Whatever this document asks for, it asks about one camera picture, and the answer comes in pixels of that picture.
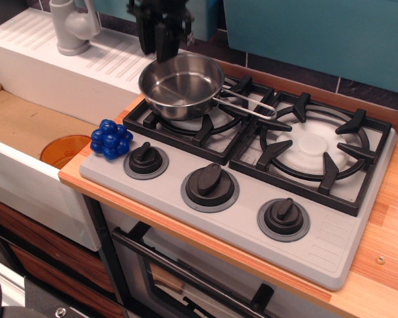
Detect stainless steel pan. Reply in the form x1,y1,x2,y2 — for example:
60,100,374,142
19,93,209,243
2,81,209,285
138,53,277,121

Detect teal cabinet left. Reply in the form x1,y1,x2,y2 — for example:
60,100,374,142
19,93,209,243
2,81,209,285
93,0,219,41

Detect teal cabinet right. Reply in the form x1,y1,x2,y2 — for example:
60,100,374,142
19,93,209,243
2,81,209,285
224,1,398,93

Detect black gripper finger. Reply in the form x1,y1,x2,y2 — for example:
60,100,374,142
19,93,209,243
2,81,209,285
136,15,156,54
155,21,182,63

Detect black right stove knob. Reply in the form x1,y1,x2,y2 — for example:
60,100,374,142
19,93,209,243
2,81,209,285
257,197,311,242

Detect grey toy stove top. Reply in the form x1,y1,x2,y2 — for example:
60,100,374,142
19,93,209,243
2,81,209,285
79,62,398,292

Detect orange plastic sink drain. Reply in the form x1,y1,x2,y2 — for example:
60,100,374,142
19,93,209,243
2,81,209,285
40,134,91,169

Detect black stove knob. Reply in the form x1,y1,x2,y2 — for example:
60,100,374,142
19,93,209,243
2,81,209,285
181,163,240,213
257,197,311,242
123,142,169,180

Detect oven door with black handle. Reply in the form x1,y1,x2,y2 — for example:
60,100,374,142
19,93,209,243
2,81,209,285
111,221,338,318

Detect teal cabinet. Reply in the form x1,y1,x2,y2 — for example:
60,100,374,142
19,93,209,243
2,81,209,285
93,0,219,41
224,1,398,93

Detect black left burner grate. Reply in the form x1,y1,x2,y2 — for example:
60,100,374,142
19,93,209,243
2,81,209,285
123,76,275,165

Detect wooden drawer fronts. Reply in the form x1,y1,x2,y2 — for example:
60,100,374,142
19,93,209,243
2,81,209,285
0,202,127,317

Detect black middle stove knob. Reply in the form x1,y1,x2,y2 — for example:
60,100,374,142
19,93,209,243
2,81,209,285
181,163,240,213

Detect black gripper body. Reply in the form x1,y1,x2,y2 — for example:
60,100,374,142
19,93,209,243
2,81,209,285
126,0,194,45

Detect black left stove knob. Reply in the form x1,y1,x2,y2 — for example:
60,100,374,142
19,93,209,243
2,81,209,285
123,142,169,180

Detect grey toy faucet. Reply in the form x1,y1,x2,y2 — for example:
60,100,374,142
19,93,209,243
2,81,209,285
49,0,101,56

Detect black burner grate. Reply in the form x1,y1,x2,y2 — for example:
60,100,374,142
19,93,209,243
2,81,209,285
229,91,397,217
123,76,275,165

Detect white toy sink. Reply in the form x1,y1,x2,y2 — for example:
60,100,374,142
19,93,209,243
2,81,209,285
0,9,154,251

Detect blue toy blueberry cluster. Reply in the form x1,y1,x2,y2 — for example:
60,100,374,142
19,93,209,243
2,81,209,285
90,119,133,160

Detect black right burner grate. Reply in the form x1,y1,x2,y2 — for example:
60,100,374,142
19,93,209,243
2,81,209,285
229,91,397,217

